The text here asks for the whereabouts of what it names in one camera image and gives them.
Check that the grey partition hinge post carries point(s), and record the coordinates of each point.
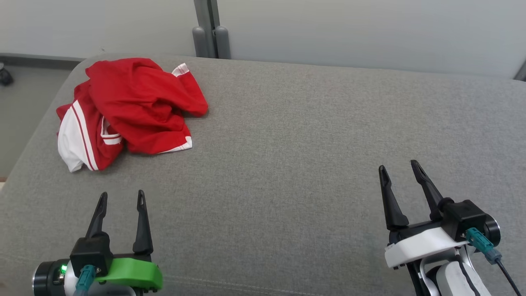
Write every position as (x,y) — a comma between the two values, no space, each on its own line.
(211,37)

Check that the red jersey with white sleeves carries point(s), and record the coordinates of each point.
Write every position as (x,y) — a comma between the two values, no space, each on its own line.
(72,139)

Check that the red shorts with white stripes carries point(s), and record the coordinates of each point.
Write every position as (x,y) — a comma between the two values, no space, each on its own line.
(144,107)

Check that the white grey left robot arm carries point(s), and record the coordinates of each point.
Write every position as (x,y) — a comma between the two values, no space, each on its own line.
(45,279)

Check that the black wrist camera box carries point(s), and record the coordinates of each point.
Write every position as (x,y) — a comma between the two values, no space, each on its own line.
(91,250)
(464,218)

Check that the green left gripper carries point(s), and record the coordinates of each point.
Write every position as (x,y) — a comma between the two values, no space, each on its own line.
(135,271)

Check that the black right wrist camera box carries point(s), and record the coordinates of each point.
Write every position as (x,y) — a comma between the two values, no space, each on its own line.
(464,218)

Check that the black caster wheel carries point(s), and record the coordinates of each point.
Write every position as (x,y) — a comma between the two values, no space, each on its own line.
(5,76)

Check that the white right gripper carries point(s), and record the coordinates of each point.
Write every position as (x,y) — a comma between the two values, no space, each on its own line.
(419,246)

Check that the grey partition edge post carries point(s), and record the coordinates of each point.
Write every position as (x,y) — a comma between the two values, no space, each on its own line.
(522,73)

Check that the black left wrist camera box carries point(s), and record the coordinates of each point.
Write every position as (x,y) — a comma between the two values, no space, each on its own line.
(91,250)

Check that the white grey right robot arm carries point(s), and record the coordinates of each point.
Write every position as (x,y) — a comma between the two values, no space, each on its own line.
(452,279)

